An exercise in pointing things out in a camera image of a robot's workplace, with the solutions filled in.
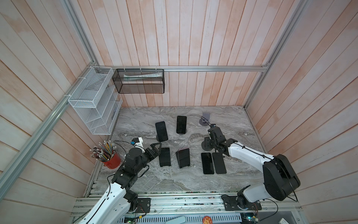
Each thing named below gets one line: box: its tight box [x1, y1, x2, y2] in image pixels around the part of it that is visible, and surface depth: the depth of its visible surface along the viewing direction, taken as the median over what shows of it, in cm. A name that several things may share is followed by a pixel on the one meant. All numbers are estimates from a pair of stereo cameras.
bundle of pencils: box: [89, 140, 117, 162], surface depth 80 cm
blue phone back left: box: [155, 121, 169, 142], surface depth 96 cm
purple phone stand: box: [199, 112, 211, 126], surface depth 109 cm
